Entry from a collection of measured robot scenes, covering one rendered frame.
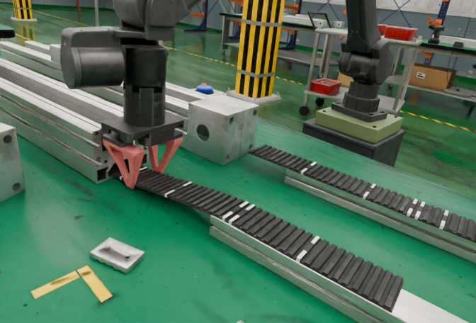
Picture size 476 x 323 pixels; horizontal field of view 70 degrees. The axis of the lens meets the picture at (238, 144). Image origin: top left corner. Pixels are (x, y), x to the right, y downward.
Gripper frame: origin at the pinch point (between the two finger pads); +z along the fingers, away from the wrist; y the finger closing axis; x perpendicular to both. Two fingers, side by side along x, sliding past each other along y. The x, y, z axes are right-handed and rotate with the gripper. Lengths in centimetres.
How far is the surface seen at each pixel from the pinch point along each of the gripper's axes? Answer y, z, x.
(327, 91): -297, 42, -81
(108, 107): -2.8, -7.5, -12.5
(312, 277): 2.8, -0.8, 29.2
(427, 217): -16.4, -2.5, 36.9
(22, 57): -16, -5, -72
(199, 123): -13.6, -5.4, -1.3
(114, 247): 12.4, 0.7, 9.8
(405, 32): -302, -20, -26
